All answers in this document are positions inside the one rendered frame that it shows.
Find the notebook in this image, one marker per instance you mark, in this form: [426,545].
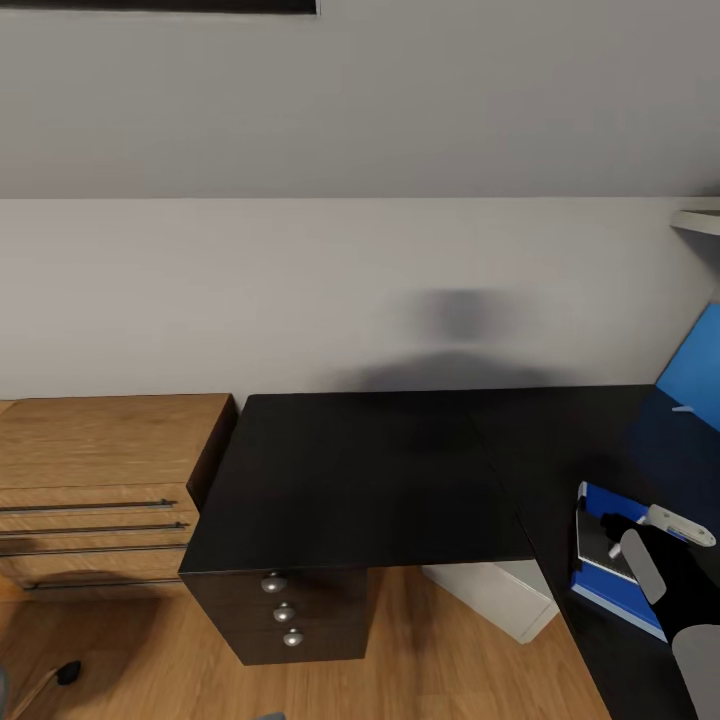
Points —
[594,545]

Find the desktop computer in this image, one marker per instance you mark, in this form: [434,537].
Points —
[513,595]

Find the room divider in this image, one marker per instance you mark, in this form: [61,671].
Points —
[693,376]

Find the swivel chair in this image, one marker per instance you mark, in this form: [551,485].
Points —
[66,675]

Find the cabinet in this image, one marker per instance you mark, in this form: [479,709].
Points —
[100,496]
[287,617]

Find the desk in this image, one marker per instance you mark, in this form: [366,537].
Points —
[334,481]

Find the folder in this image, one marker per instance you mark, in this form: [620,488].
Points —
[612,592]

